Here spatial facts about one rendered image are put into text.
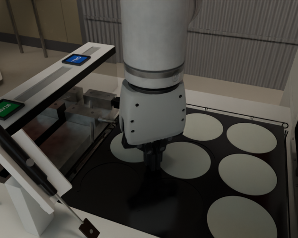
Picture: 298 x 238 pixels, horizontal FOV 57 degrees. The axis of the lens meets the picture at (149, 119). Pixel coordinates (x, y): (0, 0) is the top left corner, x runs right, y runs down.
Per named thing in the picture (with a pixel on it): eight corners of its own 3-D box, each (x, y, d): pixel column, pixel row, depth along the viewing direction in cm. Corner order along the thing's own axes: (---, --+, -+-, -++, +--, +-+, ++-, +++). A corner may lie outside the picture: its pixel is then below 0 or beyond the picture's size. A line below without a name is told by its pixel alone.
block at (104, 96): (117, 103, 72) (117, 93, 70) (111, 110, 69) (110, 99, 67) (90, 97, 74) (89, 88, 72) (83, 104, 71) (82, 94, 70)
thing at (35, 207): (83, 223, 33) (63, 137, 26) (64, 251, 30) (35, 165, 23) (41, 208, 35) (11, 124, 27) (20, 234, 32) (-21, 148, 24)
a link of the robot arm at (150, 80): (171, 44, 42) (170, 62, 44) (116, 52, 40) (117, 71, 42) (198, 65, 36) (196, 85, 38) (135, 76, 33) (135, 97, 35)
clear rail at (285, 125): (287, 126, 62) (289, 122, 61) (287, 130, 61) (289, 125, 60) (135, 97, 73) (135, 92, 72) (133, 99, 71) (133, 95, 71)
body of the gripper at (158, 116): (174, 57, 43) (171, 115, 50) (111, 67, 40) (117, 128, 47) (198, 78, 38) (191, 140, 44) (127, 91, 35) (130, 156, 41)
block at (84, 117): (102, 120, 66) (101, 109, 64) (95, 128, 63) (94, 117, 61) (74, 113, 68) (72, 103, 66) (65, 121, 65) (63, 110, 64)
